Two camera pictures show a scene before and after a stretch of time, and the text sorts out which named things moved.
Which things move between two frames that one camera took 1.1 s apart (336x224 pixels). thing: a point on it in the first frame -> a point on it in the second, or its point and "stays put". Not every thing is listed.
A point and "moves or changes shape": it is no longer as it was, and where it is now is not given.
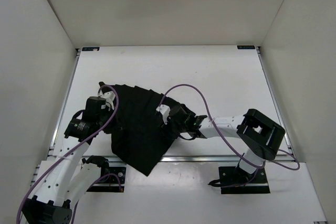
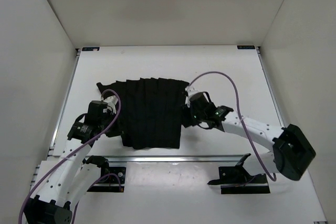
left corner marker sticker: [91, 49] stays put
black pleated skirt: [139, 136] moves or changes shape
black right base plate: [233, 181] stays put
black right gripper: [169, 121] -> [187, 122]
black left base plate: [113, 180] stays put
